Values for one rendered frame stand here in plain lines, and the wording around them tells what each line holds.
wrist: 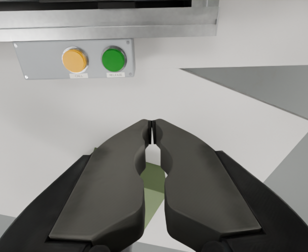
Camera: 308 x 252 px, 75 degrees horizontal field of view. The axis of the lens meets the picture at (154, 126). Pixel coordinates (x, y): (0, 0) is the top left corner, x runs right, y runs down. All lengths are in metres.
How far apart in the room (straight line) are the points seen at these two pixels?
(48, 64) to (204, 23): 0.29
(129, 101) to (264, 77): 1.22
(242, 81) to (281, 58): 0.98
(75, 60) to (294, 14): 0.46
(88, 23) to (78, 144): 0.35
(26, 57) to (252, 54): 0.47
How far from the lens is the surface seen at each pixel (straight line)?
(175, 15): 0.39
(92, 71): 0.41
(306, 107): 1.89
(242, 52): 0.54
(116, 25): 0.40
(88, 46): 0.40
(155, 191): 0.56
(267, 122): 0.65
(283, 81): 1.69
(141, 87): 0.51
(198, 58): 0.51
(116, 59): 0.38
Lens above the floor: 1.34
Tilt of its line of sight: 60 degrees down
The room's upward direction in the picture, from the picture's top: 177 degrees clockwise
